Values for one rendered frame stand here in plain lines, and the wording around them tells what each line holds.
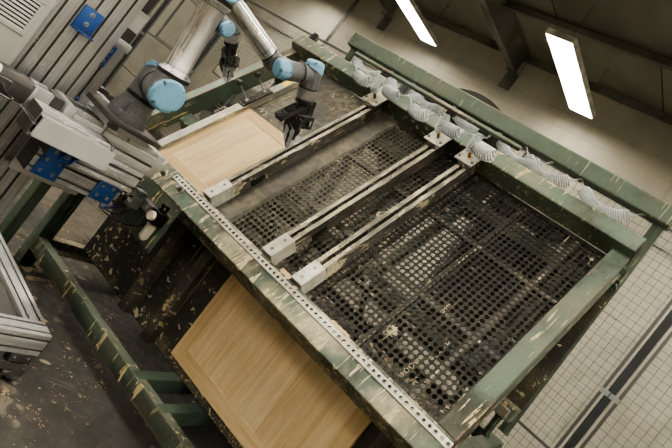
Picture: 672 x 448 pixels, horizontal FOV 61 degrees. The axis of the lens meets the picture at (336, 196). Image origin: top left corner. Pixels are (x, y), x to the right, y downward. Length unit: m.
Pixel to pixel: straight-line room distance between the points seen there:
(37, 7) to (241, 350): 1.50
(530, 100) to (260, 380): 6.22
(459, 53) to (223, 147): 6.24
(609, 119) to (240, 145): 5.57
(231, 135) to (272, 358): 1.16
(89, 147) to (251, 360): 1.12
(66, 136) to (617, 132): 6.58
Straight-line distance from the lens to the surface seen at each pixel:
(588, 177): 3.12
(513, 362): 2.15
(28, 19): 2.05
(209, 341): 2.65
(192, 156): 2.88
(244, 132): 2.98
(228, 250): 2.37
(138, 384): 2.58
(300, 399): 2.38
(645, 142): 7.51
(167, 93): 1.97
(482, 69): 8.47
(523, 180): 2.70
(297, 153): 2.77
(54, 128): 1.90
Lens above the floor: 1.31
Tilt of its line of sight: 1 degrees down
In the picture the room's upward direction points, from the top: 38 degrees clockwise
